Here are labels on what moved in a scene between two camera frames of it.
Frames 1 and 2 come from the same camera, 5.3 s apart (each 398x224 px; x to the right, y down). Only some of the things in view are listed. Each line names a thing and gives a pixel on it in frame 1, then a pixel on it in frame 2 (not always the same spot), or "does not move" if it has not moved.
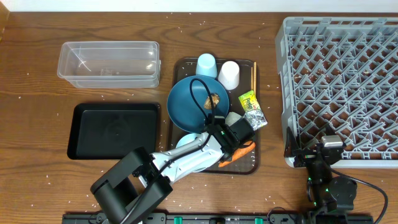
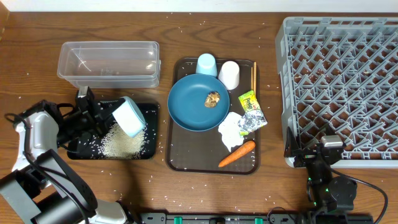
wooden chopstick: (255, 77) does not move
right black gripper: (293, 150) does not move
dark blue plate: (192, 99) does not move
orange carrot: (238, 153) does not move
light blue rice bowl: (186, 139) to (129, 117)
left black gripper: (238, 145) to (96, 116)
